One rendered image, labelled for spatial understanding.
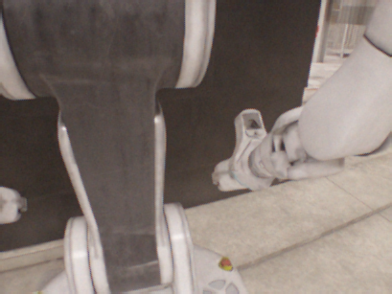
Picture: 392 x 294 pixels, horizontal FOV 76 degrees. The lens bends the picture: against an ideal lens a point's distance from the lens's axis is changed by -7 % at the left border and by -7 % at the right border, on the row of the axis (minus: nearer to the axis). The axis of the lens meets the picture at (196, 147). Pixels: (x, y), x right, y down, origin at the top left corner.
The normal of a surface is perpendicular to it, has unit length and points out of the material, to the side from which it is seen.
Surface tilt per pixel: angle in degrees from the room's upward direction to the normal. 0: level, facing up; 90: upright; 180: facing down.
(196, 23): 91
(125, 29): 95
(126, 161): 110
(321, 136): 90
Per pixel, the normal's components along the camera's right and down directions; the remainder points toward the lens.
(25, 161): 0.40, 0.42
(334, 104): -0.93, 0.00
